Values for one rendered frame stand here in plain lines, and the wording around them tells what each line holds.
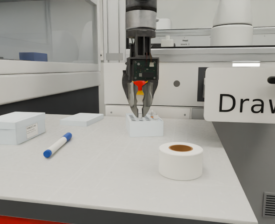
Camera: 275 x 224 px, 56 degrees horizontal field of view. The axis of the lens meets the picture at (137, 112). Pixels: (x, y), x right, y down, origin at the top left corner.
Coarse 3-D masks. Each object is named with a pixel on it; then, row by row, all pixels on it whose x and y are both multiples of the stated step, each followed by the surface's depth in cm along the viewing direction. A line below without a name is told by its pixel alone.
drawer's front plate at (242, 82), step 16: (208, 80) 52; (224, 80) 52; (240, 80) 51; (256, 80) 50; (208, 96) 53; (224, 96) 52; (240, 96) 51; (256, 96) 51; (272, 96) 50; (208, 112) 53; (224, 112) 53; (240, 112) 52
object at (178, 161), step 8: (168, 144) 43; (176, 144) 43; (184, 144) 43; (192, 144) 43; (160, 152) 40; (168, 152) 39; (176, 152) 39; (184, 152) 39; (192, 152) 39; (200, 152) 39; (160, 160) 41; (168, 160) 39; (176, 160) 38; (184, 160) 38; (192, 160) 38; (200, 160) 40; (160, 168) 41; (168, 168) 39; (176, 168) 39; (184, 168) 38; (192, 168) 39; (200, 168) 40; (168, 176) 39; (176, 176) 39; (184, 176) 39; (192, 176) 39
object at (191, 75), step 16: (112, 64) 90; (160, 64) 87; (176, 64) 86; (192, 64) 85; (208, 64) 84; (224, 64) 83; (272, 64) 80; (112, 80) 91; (160, 80) 87; (192, 80) 86; (112, 96) 92; (160, 96) 88; (176, 96) 87; (192, 96) 86
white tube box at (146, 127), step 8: (128, 120) 65; (136, 120) 66; (144, 120) 66; (152, 120) 66; (160, 120) 66; (128, 128) 66; (136, 128) 63; (144, 128) 63; (152, 128) 63; (160, 128) 64; (136, 136) 63; (144, 136) 63
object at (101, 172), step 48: (0, 144) 57; (48, 144) 57; (96, 144) 57; (144, 144) 57; (0, 192) 35; (48, 192) 35; (96, 192) 35; (144, 192) 35; (192, 192) 35; (240, 192) 35
